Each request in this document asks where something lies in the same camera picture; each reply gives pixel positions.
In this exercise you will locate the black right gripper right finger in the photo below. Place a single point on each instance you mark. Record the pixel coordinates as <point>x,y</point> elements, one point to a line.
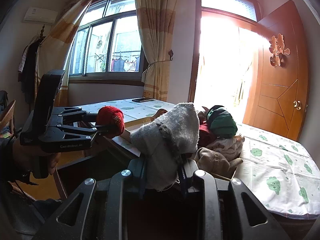
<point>229,209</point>

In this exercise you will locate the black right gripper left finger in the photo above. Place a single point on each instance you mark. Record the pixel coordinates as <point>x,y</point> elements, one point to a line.
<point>95,209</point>

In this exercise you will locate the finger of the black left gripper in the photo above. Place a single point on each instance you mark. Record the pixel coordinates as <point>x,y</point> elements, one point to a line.
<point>102,129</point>
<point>76,114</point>

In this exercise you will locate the red knit ball garment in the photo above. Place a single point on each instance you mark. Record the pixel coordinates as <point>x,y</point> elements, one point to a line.
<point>112,118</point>

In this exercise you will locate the tan dotted cloth garment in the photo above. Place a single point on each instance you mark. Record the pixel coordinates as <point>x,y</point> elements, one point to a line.
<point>215,163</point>

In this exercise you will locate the white pink cloth garment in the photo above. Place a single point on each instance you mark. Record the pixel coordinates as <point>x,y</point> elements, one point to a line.
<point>230,148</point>

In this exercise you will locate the bright red fleece garment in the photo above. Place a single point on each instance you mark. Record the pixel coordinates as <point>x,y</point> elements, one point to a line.
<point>206,137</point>

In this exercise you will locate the green striped knit garment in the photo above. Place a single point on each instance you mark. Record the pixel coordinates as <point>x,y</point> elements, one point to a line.
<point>220,122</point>

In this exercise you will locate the grey knit garment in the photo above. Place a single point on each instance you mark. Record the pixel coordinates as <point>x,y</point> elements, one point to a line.
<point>164,140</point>

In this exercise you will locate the dark red knit garment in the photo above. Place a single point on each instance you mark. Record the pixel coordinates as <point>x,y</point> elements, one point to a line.
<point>202,115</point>

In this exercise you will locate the person's left hand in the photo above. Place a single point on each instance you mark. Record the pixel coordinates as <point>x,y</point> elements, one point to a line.
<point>26,156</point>

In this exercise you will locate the shallow cardboard box tray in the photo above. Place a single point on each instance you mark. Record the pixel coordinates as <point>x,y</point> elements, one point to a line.
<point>184,131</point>

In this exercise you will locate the wooden chair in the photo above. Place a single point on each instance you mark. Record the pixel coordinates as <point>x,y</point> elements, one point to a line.
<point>7,120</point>

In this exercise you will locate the hanging dark clothes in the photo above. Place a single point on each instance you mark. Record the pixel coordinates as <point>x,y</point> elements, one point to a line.
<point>26,69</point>

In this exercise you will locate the black smartphone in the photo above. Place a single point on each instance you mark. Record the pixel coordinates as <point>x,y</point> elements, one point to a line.
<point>140,100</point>

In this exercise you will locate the beige striped curtain left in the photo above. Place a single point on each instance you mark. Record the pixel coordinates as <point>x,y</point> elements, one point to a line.
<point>54,49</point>

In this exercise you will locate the beige striped curtain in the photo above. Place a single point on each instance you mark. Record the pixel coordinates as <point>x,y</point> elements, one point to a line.
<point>54,49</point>
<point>156,20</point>

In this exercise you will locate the green cloud pattern tablecloth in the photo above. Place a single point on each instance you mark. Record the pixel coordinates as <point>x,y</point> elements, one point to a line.
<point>279,171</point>

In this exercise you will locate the large framed window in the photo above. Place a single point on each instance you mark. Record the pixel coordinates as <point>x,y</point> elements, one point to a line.
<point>107,46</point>

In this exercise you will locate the brown wooden door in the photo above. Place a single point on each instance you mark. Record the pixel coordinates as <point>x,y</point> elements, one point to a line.
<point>274,89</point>

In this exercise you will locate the brass door knob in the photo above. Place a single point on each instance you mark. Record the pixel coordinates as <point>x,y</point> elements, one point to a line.
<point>297,104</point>

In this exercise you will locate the beige striped curtain right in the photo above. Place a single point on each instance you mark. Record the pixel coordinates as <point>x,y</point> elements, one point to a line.
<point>156,20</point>

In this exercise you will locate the golden double happiness ornament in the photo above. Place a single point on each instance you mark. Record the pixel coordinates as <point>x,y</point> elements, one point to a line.
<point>278,50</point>

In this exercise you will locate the white wall air conditioner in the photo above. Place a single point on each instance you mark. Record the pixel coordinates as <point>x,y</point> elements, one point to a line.
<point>40,15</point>

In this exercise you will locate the curtain tieback wall hook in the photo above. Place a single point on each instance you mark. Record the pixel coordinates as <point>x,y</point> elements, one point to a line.
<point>170,53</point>

